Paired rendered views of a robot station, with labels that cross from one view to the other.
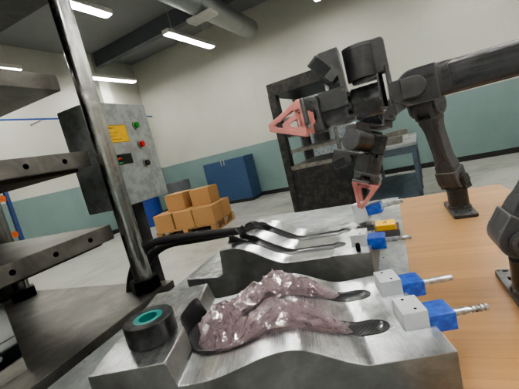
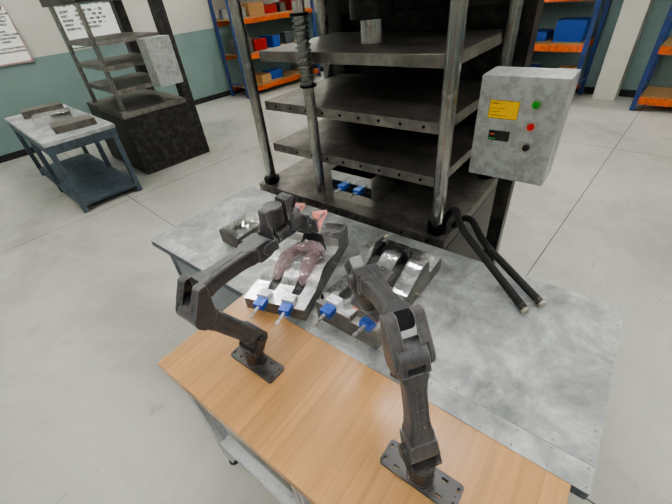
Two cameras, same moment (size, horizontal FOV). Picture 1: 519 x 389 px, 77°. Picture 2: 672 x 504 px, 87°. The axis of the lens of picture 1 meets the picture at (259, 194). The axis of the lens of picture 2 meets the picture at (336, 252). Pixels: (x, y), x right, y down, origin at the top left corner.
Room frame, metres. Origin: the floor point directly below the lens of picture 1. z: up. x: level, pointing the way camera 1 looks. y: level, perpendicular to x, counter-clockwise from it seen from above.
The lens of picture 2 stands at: (1.05, -1.04, 1.79)
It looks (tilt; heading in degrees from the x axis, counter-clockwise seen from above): 37 degrees down; 108
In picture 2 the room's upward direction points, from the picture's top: 6 degrees counter-clockwise
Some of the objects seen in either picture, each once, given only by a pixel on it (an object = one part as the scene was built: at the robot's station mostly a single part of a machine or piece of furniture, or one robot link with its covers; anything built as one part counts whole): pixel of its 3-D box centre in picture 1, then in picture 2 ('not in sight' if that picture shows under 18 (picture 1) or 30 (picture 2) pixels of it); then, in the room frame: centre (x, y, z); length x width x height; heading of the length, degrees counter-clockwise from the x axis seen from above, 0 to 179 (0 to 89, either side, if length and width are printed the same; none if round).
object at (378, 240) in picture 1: (381, 240); (326, 312); (0.73, -0.25, 0.89); 0.13 x 0.05 x 0.05; 67
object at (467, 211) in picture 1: (458, 198); (421, 468); (1.08, -0.66, 0.84); 0.20 x 0.07 x 0.08; 157
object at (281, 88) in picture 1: (322, 141); not in sight; (5.51, -1.25, 1.03); 1.54 x 0.94 x 2.06; 152
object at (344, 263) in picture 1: (283, 251); (382, 279); (0.90, -0.03, 0.87); 0.50 x 0.26 x 0.14; 67
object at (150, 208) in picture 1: (149, 207); not in sight; (7.77, 2.65, 0.44); 0.59 x 0.59 x 0.88
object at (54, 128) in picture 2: not in sight; (70, 149); (-3.36, 2.25, 0.44); 1.90 x 0.70 x 0.89; 152
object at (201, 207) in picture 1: (192, 210); not in sight; (5.90, 1.26, 0.37); 1.20 x 0.82 x 0.74; 70
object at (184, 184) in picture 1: (181, 199); not in sight; (7.80, 1.84, 0.44); 0.59 x 0.59 x 0.88
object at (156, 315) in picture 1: (150, 326); not in sight; (0.50, 0.22, 0.93); 0.08 x 0.08 x 0.04
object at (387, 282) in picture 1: (415, 284); (284, 311); (0.56, -0.24, 0.85); 0.13 x 0.05 x 0.05; 84
